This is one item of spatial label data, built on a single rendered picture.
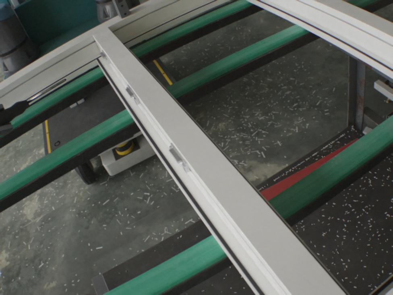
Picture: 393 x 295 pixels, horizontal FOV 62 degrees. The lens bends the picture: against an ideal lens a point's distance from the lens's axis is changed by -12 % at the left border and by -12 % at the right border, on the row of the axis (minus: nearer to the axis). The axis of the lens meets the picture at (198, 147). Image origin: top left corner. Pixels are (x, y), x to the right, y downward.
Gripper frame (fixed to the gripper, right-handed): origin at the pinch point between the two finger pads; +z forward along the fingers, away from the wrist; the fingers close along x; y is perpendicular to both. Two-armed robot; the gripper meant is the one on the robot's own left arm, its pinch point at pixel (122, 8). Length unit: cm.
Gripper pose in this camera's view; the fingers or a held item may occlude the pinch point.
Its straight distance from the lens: 94.2
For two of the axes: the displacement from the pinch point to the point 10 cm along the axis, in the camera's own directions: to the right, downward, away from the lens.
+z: 2.5, 6.7, 7.0
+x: 4.6, 5.6, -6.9
